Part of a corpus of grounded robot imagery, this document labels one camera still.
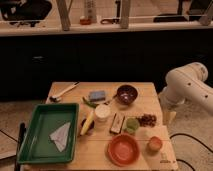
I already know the black pole beside table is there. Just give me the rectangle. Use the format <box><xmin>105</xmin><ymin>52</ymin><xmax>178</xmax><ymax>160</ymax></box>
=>
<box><xmin>14</xmin><ymin>122</ymin><xmax>26</xmax><ymax>171</ymax></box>

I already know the brown grapes bunch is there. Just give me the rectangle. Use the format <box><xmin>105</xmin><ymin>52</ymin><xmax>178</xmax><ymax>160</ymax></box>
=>
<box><xmin>137</xmin><ymin>114</ymin><xmax>157</xmax><ymax>127</ymax></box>

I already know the white round container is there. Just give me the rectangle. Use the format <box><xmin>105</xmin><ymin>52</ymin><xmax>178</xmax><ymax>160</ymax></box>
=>
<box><xmin>95</xmin><ymin>104</ymin><xmax>110</xmax><ymax>121</ymax></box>

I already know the red object on shelf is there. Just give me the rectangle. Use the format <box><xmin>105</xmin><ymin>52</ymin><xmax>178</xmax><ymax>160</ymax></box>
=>
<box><xmin>79</xmin><ymin>16</ymin><xmax>91</xmax><ymax>25</ymax></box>

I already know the green bean pod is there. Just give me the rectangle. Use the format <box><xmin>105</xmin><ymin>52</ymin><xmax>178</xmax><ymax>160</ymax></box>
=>
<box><xmin>82</xmin><ymin>97</ymin><xmax>99</xmax><ymax>108</ymax></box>

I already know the white folded cloth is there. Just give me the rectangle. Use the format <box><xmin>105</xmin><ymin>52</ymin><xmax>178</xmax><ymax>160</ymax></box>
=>
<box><xmin>49</xmin><ymin>122</ymin><xmax>71</xmax><ymax>152</ymax></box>

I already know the black office chair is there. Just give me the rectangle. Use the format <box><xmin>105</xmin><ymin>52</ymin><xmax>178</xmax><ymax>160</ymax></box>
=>
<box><xmin>0</xmin><ymin>0</ymin><xmax>52</xmax><ymax>27</ymax></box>

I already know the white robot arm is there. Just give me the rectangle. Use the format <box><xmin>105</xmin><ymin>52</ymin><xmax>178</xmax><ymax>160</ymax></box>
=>
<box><xmin>158</xmin><ymin>62</ymin><xmax>213</xmax><ymax>125</ymax></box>

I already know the purple bowl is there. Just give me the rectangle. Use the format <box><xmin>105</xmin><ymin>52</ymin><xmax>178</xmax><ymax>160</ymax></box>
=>
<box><xmin>117</xmin><ymin>85</ymin><xmax>138</xmax><ymax>105</ymax></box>

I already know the blue sponge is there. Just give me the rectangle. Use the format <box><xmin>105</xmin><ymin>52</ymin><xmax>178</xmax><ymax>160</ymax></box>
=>
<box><xmin>89</xmin><ymin>90</ymin><xmax>106</xmax><ymax>102</ymax></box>

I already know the black floor cable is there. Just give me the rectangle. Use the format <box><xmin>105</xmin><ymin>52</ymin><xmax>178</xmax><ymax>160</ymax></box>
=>
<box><xmin>169</xmin><ymin>132</ymin><xmax>213</xmax><ymax>171</ymax></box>

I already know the brown rectangular box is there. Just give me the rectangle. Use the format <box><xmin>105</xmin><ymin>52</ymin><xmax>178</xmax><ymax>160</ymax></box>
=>
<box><xmin>110</xmin><ymin>113</ymin><xmax>125</xmax><ymax>134</ymax></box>

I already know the green plastic tray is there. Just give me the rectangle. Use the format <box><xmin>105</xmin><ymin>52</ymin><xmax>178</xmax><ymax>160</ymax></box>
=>
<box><xmin>18</xmin><ymin>103</ymin><xmax>79</xmax><ymax>164</ymax></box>

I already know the orange bowl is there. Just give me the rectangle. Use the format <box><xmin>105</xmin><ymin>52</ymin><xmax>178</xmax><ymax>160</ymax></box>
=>
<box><xmin>106</xmin><ymin>134</ymin><xmax>140</xmax><ymax>167</ymax></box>

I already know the yellow banana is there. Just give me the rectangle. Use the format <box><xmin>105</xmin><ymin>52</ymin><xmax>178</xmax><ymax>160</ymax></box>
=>
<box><xmin>80</xmin><ymin>112</ymin><xmax>94</xmax><ymax>136</ymax></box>

